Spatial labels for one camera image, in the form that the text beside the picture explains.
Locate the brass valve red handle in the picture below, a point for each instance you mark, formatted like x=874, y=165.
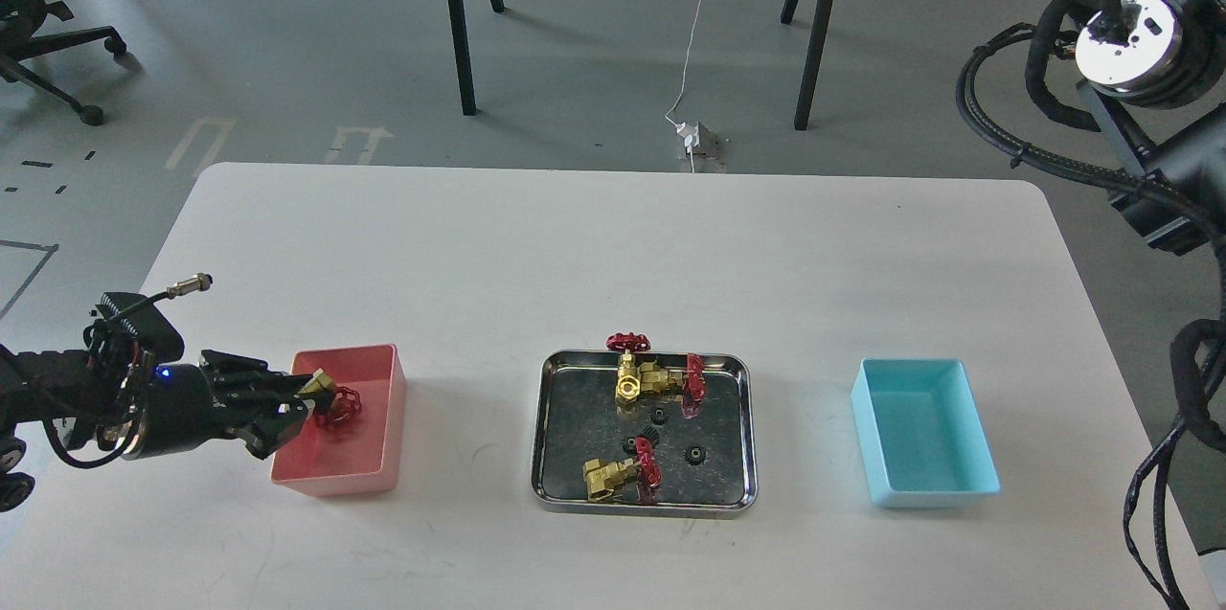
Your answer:
x=628, y=383
x=342, y=411
x=603, y=478
x=688, y=382

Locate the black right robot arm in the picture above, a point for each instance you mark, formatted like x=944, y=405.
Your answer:
x=1090, y=63

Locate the stainless steel tray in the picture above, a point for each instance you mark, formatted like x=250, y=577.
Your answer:
x=578, y=419

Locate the black stand leg right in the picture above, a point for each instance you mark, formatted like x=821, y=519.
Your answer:
x=819, y=16

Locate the brass valve red handle front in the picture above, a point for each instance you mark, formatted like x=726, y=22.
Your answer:
x=603, y=478

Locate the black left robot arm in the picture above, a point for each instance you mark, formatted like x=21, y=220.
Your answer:
x=128, y=395

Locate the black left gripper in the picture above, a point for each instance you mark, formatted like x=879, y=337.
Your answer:
x=226, y=397

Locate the white power adapter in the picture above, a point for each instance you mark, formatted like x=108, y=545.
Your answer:
x=698, y=142

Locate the pink plastic box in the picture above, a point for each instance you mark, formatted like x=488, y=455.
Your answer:
x=363, y=455

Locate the brass valve upright red handle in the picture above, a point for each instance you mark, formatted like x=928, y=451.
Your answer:
x=628, y=383

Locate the light blue plastic box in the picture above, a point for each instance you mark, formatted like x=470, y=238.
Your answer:
x=922, y=441

